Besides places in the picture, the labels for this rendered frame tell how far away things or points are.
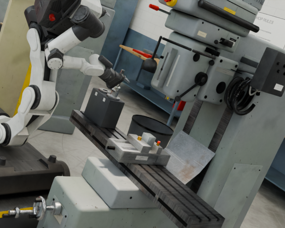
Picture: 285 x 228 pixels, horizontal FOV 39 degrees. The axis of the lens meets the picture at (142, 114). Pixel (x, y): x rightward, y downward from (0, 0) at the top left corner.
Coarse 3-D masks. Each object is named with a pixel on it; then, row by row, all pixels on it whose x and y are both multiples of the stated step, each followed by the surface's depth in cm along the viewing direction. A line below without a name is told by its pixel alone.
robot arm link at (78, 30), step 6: (90, 18) 198; (96, 18) 202; (78, 24) 203; (84, 24) 198; (90, 24) 199; (96, 24) 202; (102, 24) 206; (72, 30) 203; (78, 30) 202; (84, 30) 202; (90, 30) 202; (96, 30) 203; (78, 36) 203; (84, 36) 204
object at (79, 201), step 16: (64, 176) 217; (64, 192) 204; (80, 192) 207; (96, 192) 214; (64, 208) 202; (80, 208) 193; (96, 208) 199; (128, 208) 212; (144, 208) 219; (48, 224) 211; (64, 224) 200; (80, 224) 196; (96, 224) 202; (112, 224) 209; (128, 224) 216; (144, 224) 224; (160, 224) 232
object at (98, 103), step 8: (96, 88) 266; (96, 96) 261; (104, 96) 254; (112, 96) 255; (88, 104) 266; (96, 104) 260; (104, 104) 253; (112, 104) 252; (120, 104) 256; (88, 112) 265; (96, 112) 258; (104, 112) 252; (112, 112) 254; (120, 112) 258; (96, 120) 257; (104, 120) 254; (112, 120) 257
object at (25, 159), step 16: (0, 112) 257; (0, 160) 222; (16, 160) 245; (32, 160) 248; (48, 160) 251; (0, 176) 219; (16, 176) 227; (32, 176) 235; (48, 176) 245; (0, 192) 223; (16, 192) 232
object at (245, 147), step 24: (240, 72) 229; (264, 96) 226; (192, 120) 251; (216, 120) 238; (240, 120) 225; (264, 120) 236; (168, 144) 265; (216, 144) 235; (240, 144) 232; (264, 144) 246; (216, 168) 233; (240, 168) 242; (264, 168) 258; (216, 192) 238; (240, 192) 253; (240, 216) 266
